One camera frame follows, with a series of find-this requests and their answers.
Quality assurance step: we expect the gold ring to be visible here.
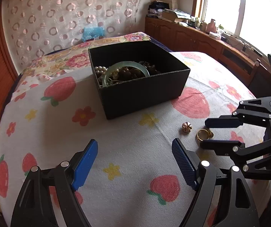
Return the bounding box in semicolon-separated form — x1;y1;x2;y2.
196;128;215;143

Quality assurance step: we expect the pearl necklace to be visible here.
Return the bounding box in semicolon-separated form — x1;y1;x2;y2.
94;65;110;81

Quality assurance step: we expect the brown wooden bead bracelet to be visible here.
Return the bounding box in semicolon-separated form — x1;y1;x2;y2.
112;61;160;81

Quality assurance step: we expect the green jade bangle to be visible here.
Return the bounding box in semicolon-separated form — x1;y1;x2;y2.
95;61;155;87

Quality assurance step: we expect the black jewelry box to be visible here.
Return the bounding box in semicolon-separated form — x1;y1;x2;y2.
88;40;190;120

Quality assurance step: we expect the rose gold flower earring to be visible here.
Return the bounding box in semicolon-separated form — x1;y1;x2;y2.
182;122;192;134

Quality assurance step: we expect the strawberry print white cloth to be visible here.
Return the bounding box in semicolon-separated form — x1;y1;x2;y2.
0;52;255;226

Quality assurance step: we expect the pink bottle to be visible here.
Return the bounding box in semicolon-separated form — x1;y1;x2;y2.
206;19;217;33

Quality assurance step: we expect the wooden sideboard cabinet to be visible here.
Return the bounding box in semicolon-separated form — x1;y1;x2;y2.
145;17;271;86

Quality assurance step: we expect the floral bed quilt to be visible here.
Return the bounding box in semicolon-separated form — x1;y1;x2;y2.
19;32;151;87

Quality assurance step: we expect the dark blue bed sheet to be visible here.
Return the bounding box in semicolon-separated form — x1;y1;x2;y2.
149;36;173;52

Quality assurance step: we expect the pile of clothes and books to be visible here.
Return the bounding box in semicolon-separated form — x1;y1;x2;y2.
147;0;191;23

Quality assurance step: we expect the pink circle pattern curtain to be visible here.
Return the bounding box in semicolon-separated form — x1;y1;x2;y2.
1;0;141;72

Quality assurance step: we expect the window with wooden frame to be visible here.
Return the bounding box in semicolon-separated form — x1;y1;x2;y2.
193;0;271;55

